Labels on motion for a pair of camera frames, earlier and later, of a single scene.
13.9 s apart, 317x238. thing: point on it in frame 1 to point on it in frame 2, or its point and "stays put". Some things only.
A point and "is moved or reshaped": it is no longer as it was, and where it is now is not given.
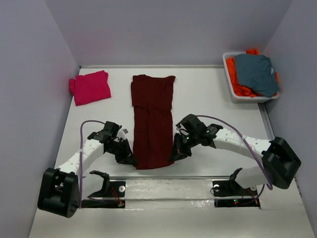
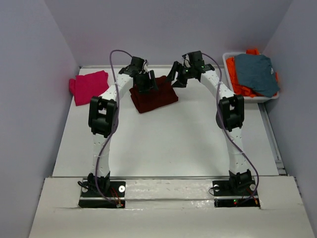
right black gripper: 178,151 to 181,82
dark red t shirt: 152,108 is moved or reshaped
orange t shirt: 238,88 stays put
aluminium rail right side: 266,121 stays put
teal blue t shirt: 255,71 stays put
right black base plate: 231,188 stays put
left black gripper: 127,156 to 150,84
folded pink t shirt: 90,88 stays put
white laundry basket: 237,98 stays put
